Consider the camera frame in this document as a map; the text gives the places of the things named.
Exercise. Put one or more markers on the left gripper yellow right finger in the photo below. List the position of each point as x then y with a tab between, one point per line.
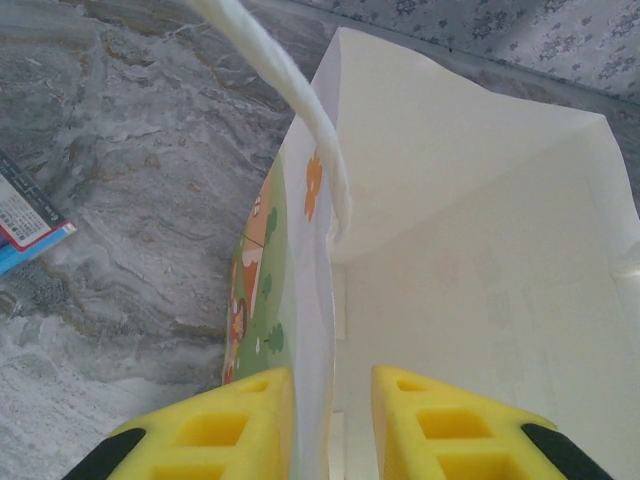
450	440

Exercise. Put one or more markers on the white flower print paper bag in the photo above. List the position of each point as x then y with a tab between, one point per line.
450	200

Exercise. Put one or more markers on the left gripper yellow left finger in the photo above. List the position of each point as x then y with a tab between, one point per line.
200	440

